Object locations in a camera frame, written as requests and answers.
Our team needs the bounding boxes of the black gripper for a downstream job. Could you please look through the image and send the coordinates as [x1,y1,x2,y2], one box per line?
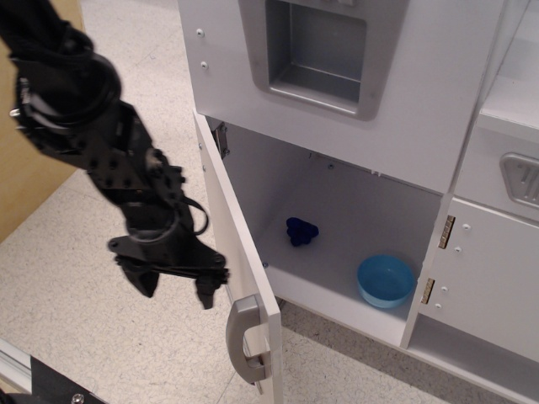
[109,219,230,310]

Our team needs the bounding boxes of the white low fridge door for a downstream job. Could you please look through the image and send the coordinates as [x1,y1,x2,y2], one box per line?
[194,112,284,403]

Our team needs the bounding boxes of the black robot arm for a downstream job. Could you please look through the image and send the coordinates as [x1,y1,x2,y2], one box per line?
[1,1,228,309]

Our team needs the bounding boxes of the white toy fridge cabinet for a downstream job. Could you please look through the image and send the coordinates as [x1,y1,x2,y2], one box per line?
[179,1,538,403]

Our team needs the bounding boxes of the blue toy grapes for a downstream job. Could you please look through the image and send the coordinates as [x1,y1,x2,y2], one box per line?
[286,217,319,247]

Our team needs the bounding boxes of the upper metal door hinge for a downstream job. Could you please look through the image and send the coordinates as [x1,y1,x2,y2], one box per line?
[212,122,230,159]

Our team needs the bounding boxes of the wooden board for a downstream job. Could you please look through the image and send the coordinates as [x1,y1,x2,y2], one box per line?
[0,0,85,244]

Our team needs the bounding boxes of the light blue bowl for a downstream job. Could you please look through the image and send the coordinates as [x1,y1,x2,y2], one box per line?
[356,254,416,309]

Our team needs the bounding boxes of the lower brass cabinet hinge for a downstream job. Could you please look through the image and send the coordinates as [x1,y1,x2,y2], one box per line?
[421,278,435,305]

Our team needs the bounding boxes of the brass cabinet hinge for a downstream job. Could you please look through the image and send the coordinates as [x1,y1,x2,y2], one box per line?
[438,215,456,249]
[421,278,435,305]

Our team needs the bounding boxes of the grey ice dispenser recess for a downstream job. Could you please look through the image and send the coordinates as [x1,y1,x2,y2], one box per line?
[238,1,408,121]

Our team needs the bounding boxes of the upper brass cabinet hinge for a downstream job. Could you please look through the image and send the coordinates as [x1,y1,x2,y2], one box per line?
[438,215,456,249]

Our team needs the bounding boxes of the white side cabinet door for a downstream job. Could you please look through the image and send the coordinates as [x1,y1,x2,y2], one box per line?
[419,199,538,361]

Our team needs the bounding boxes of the grey fridge door handle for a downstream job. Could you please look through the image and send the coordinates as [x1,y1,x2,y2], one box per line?
[226,295,267,385]

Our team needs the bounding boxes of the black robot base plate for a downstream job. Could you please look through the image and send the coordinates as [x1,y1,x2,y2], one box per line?
[1,353,105,403]

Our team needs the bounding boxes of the grey oven handle panel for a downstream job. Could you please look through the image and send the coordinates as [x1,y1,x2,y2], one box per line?
[499,152,538,210]

